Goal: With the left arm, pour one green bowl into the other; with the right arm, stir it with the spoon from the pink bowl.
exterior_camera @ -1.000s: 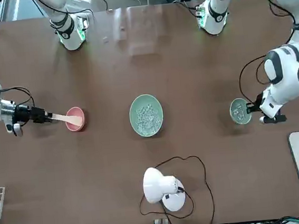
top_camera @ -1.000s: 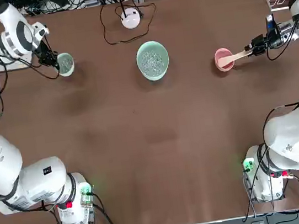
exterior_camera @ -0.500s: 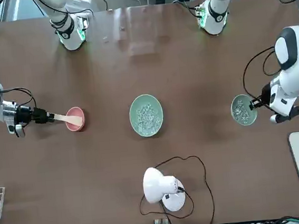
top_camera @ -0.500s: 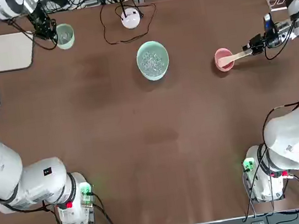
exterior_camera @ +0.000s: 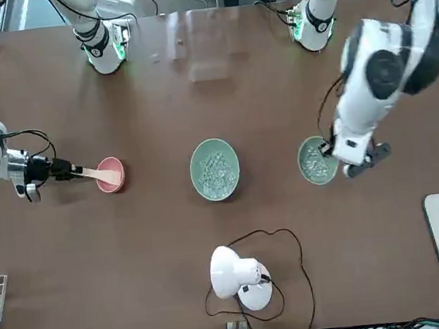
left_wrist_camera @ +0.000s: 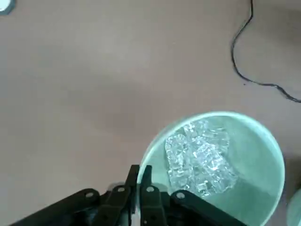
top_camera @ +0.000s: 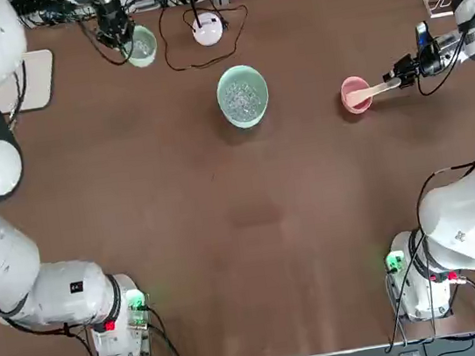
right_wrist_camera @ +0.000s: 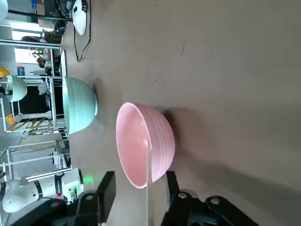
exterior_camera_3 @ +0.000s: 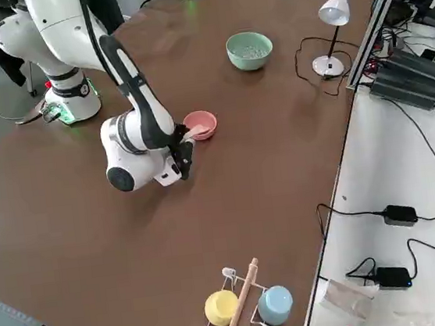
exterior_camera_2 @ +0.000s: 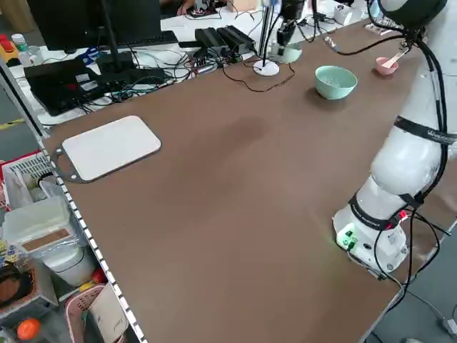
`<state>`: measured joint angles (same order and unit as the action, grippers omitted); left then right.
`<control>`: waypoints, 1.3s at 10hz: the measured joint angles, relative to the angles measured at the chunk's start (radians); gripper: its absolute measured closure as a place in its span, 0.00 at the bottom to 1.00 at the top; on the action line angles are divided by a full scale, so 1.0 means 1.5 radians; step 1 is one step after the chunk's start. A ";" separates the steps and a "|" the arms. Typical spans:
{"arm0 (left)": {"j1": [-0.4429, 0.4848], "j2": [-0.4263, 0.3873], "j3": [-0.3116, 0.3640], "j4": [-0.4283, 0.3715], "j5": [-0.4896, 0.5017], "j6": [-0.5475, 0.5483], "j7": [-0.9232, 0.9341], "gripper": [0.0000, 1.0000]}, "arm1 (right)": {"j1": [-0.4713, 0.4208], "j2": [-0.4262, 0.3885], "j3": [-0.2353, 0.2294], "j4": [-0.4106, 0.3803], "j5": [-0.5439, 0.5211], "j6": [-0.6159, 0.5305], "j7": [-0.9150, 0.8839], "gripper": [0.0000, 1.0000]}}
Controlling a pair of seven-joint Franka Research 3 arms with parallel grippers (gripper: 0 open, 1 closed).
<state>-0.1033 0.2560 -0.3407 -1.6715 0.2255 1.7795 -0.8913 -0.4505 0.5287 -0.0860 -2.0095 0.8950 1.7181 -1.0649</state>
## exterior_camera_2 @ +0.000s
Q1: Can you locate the beige wooden spoon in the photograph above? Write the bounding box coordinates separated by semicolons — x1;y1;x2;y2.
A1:
382;51;408;69

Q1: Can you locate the pink bowl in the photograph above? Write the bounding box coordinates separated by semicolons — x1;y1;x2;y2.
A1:
375;56;400;76

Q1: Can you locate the black arm base cable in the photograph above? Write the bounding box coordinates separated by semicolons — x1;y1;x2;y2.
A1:
371;209;457;343

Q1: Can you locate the black lamp cable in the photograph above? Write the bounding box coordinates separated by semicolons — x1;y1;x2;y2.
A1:
223;59;296;93

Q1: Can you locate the orange fruit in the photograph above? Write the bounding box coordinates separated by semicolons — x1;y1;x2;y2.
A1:
16;317;42;341

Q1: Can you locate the small green bowl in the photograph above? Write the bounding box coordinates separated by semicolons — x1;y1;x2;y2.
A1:
278;42;303;64

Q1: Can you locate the black monitor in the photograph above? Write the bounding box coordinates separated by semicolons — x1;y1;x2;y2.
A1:
26;0;162;51

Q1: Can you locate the red plastic basket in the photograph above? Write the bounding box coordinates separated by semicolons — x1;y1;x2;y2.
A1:
0;149;49;212

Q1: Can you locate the pink plastic basket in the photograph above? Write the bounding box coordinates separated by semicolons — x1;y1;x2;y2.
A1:
64;283;144;343

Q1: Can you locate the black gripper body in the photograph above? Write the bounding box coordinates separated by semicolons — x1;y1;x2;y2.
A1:
281;0;305;23

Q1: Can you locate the white desk lamp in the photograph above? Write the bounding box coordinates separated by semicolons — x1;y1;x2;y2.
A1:
253;0;281;77

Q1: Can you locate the large green bowl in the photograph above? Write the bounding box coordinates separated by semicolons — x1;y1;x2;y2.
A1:
314;65;358;100

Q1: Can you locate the clear plastic bottle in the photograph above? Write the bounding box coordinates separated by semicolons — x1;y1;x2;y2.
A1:
19;46;42;67

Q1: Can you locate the black flat electronics box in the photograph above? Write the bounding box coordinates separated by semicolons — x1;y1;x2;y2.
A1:
24;59;105;117

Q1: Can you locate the black finned power supply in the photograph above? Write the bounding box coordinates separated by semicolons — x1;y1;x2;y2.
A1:
216;24;256;54
194;27;229;51

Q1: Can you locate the pile of clear plastic cubes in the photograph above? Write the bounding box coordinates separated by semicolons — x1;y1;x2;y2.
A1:
323;74;349;89

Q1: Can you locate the aluminium camera post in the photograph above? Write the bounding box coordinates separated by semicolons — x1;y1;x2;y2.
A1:
257;0;278;58

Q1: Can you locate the white carton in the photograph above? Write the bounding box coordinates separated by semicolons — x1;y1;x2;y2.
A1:
87;284;130;340

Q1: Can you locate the aluminium table edge rail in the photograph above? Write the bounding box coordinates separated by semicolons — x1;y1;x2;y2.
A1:
0;59;149;343

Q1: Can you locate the black monitor stand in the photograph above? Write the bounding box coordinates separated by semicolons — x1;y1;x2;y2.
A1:
96;0;167;85

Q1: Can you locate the white jar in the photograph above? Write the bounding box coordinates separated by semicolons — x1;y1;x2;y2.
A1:
41;246;96;287

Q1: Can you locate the white cutting board grey rim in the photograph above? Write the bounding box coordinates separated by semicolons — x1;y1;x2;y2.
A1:
53;114;162;185

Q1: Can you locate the clear lidded plastic container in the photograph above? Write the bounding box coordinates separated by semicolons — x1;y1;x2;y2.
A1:
2;195;78;255

